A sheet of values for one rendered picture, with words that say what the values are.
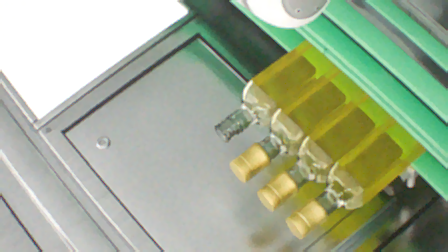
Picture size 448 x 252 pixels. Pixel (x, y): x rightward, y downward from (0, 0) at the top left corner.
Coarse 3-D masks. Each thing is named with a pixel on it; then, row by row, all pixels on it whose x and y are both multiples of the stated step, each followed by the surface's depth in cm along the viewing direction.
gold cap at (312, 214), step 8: (312, 200) 117; (304, 208) 117; (312, 208) 117; (320, 208) 117; (296, 216) 116; (304, 216) 116; (312, 216) 116; (320, 216) 117; (288, 224) 118; (296, 224) 116; (304, 224) 116; (312, 224) 116; (320, 224) 118; (296, 232) 117; (304, 232) 116
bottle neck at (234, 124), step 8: (240, 112) 126; (248, 112) 126; (224, 120) 125; (232, 120) 125; (240, 120) 125; (248, 120) 126; (216, 128) 126; (224, 128) 125; (232, 128) 125; (240, 128) 125; (224, 136) 126; (232, 136) 125
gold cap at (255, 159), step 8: (256, 144) 123; (248, 152) 122; (256, 152) 122; (264, 152) 122; (240, 160) 122; (248, 160) 122; (256, 160) 122; (264, 160) 122; (232, 168) 123; (240, 168) 121; (248, 168) 122; (256, 168) 122; (264, 168) 123; (240, 176) 123; (248, 176) 122
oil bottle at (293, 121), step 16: (320, 80) 126; (336, 80) 126; (352, 80) 125; (304, 96) 125; (320, 96) 125; (336, 96) 124; (352, 96) 125; (288, 112) 124; (304, 112) 123; (320, 112) 123; (336, 112) 124; (272, 128) 124; (288, 128) 123; (304, 128) 122; (288, 144) 123
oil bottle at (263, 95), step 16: (304, 48) 129; (272, 64) 128; (288, 64) 127; (304, 64) 127; (320, 64) 127; (256, 80) 126; (272, 80) 126; (288, 80) 126; (304, 80) 126; (256, 96) 125; (272, 96) 125; (288, 96) 125; (256, 112) 125; (272, 112) 125
